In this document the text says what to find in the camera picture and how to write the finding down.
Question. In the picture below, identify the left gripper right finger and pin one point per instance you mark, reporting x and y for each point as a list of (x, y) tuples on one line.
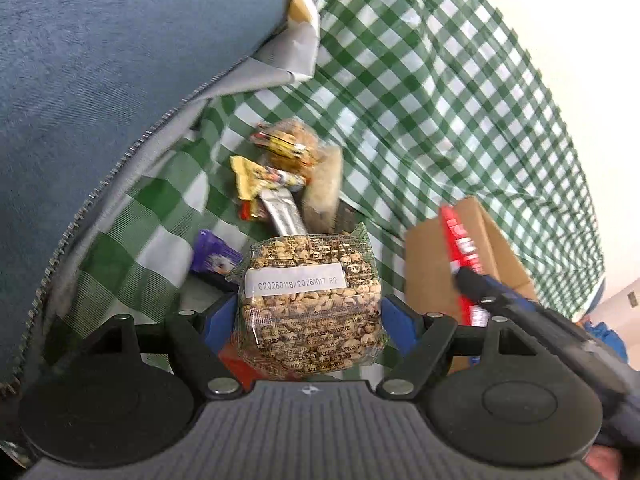
[(423, 343)]

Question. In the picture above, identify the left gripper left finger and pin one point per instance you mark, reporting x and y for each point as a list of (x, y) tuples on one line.
[(194, 342)]

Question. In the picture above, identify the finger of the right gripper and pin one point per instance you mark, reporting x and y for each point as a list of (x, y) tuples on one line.
[(490, 294)]

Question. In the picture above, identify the red KitKat bar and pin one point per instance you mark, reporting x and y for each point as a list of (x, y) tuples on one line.
[(462, 252)]

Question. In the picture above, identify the red snack packet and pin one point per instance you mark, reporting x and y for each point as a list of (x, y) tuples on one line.
[(246, 374)]

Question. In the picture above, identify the purple chocolate bar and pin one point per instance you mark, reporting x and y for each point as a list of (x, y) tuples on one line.
[(212, 255)]

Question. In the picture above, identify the peanut snack packet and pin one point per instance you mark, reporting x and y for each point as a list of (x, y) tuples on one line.
[(309, 304)]

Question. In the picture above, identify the small red orange candy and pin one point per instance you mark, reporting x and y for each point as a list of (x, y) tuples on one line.
[(254, 211)]

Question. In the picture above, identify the silver snack stick packet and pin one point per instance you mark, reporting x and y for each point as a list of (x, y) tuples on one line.
[(283, 211)]

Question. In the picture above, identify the yellow snack bar wrapper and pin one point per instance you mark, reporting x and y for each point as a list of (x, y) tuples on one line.
[(251, 178)]

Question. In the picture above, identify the white rice cracker packet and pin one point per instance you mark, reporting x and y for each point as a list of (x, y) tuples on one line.
[(322, 195)]

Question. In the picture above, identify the round cookies clear packet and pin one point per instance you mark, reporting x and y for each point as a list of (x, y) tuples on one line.
[(291, 145)]

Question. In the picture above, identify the brown cardboard box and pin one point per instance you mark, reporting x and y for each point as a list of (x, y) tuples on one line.
[(429, 284)]

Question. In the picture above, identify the green white checkered cloth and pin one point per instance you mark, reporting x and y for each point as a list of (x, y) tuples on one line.
[(431, 101)]

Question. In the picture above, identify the white patterned pillow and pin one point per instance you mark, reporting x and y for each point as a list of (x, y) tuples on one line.
[(291, 54)]

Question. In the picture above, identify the blue sofa cushion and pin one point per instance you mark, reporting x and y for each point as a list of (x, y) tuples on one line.
[(81, 80)]

